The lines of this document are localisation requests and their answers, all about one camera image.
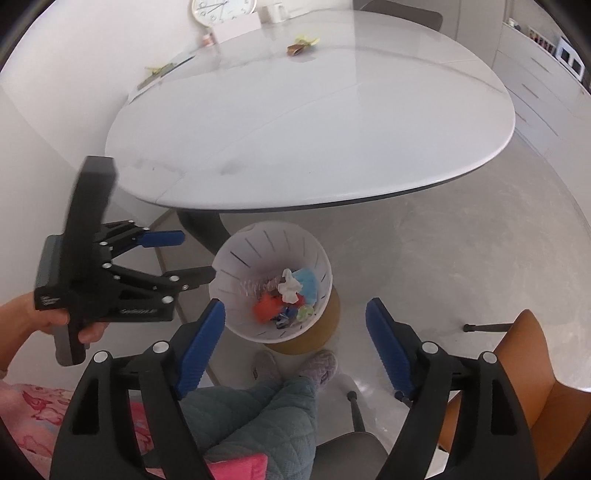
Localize grey chair with curved back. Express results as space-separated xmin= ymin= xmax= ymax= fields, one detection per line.
xmin=353 ymin=0 xmax=444 ymax=31

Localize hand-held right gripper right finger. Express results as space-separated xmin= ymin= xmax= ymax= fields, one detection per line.
xmin=365 ymin=298 xmax=541 ymax=480

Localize person's left forearm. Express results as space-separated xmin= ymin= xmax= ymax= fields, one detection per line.
xmin=0 ymin=323 xmax=35 ymax=372

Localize grey padded chair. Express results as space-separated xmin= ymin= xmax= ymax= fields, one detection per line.
xmin=314 ymin=391 xmax=389 ymax=480

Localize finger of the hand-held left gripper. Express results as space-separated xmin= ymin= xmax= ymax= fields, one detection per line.
xmin=95 ymin=222 xmax=186 ymax=259
xmin=105 ymin=262 xmax=218 ymax=293

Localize red packet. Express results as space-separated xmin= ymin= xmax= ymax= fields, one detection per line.
xmin=253 ymin=294 xmax=284 ymax=324

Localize white wall clock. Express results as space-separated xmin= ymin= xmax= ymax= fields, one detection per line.
xmin=189 ymin=0 xmax=257 ymax=26

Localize grey slipper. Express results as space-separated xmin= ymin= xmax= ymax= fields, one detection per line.
xmin=252 ymin=350 xmax=280 ymax=384
xmin=295 ymin=349 xmax=339 ymax=388

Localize teal quilted pants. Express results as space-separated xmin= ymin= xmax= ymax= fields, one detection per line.
xmin=178 ymin=376 xmax=319 ymax=480

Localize orange chair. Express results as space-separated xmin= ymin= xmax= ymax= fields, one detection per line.
xmin=436 ymin=308 xmax=591 ymax=480

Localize pink floral clothing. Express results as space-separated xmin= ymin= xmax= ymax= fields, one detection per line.
xmin=0 ymin=381 xmax=269 ymax=480

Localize white tissue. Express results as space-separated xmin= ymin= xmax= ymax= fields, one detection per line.
xmin=277 ymin=268 xmax=301 ymax=303

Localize blue face mask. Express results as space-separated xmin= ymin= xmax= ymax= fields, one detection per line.
xmin=292 ymin=268 xmax=320 ymax=305

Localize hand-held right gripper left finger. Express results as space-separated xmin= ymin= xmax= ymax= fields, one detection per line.
xmin=48 ymin=298 xmax=227 ymax=480

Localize clear snack wrapper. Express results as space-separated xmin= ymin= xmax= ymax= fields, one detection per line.
xmin=238 ymin=276 xmax=283 ymax=298

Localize white cabinets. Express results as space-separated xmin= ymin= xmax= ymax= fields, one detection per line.
xmin=492 ymin=21 xmax=591 ymax=153

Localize person's left hand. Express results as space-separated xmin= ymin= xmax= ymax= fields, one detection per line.
xmin=13 ymin=294 xmax=112 ymax=346

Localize white trash bin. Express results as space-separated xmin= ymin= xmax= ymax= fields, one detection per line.
xmin=208 ymin=220 xmax=334 ymax=344

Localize white photo frame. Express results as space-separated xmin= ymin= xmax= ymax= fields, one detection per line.
xmin=556 ymin=37 xmax=587 ymax=81

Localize dark table pedestal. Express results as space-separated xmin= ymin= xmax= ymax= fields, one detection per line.
xmin=178 ymin=208 xmax=245 ymax=254

